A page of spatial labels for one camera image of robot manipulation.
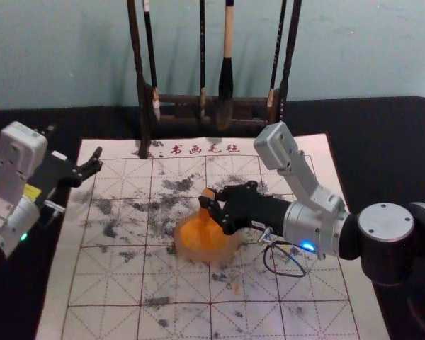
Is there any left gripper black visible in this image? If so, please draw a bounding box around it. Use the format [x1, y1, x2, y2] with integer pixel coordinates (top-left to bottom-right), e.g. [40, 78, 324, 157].
[24, 124, 104, 205]

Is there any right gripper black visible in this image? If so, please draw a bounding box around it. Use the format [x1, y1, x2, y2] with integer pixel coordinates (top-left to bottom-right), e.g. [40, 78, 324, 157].
[199, 185, 288, 238]

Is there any orange cloth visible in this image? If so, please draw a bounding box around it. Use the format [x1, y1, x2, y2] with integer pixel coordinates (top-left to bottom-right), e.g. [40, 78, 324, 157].
[173, 187, 242, 265]

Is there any dark wooden brush rack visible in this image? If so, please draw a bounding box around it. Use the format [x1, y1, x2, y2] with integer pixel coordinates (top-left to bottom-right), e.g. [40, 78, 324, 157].
[125, 0, 303, 160]

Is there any thin black calligraphy brush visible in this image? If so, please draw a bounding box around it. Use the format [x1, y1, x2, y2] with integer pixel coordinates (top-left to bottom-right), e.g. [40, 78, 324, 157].
[141, 0, 162, 123]
[197, 0, 208, 123]
[266, 0, 288, 109]

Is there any white calligraphy felt mat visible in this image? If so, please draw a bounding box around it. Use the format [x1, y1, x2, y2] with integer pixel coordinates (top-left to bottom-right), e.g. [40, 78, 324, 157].
[35, 132, 373, 340]

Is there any black tablecloth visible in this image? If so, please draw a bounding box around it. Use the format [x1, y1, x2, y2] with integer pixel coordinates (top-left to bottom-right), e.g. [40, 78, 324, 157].
[0, 95, 425, 340]

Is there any right gripper thin dark cable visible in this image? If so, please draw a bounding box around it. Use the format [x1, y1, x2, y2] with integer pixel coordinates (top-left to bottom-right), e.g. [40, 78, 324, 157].
[258, 228, 319, 280]

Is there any large tan-handled calligraphy brush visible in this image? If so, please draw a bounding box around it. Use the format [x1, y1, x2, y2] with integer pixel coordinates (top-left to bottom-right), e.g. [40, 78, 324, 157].
[215, 0, 236, 131]

